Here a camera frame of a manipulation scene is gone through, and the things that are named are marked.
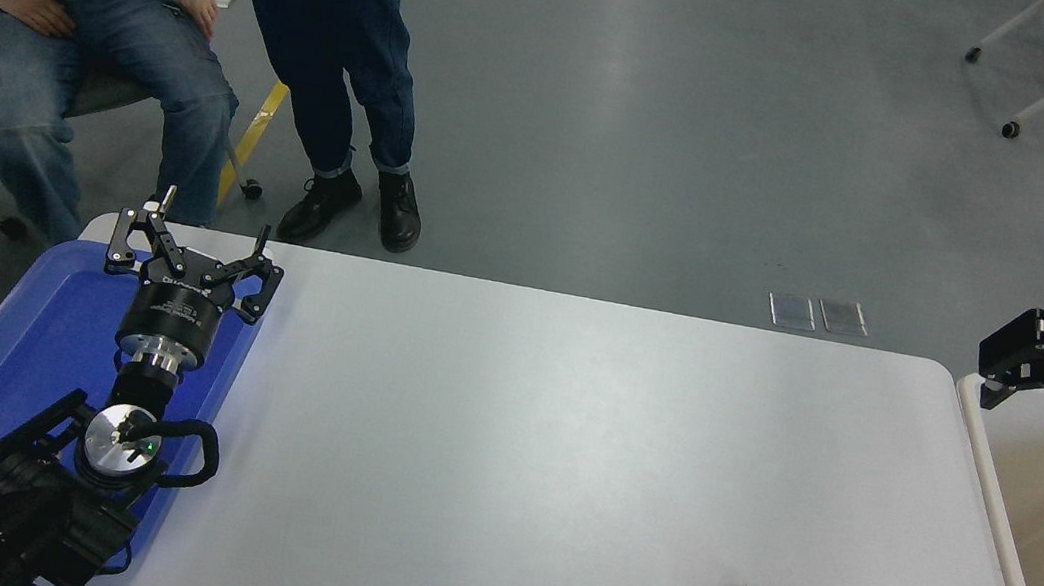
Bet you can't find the blue plastic tray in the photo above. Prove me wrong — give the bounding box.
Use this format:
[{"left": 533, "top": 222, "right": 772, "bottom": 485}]
[{"left": 0, "top": 228, "right": 272, "bottom": 582}]

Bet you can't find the person's right hand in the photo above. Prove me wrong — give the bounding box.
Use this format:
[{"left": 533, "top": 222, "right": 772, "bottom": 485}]
[{"left": 0, "top": 0, "right": 80, "bottom": 40}]

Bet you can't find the clear floor plate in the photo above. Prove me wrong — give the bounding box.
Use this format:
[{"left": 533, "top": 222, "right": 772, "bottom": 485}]
[
  {"left": 767, "top": 293, "right": 821, "bottom": 334},
  {"left": 816, "top": 298, "right": 872, "bottom": 339}
]

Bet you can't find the person's left hand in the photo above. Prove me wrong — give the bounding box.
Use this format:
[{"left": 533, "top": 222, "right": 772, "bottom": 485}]
[{"left": 161, "top": 0, "right": 221, "bottom": 42}]

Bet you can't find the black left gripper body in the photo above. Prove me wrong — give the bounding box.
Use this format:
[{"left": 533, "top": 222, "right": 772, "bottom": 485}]
[{"left": 114, "top": 243, "right": 238, "bottom": 366}]

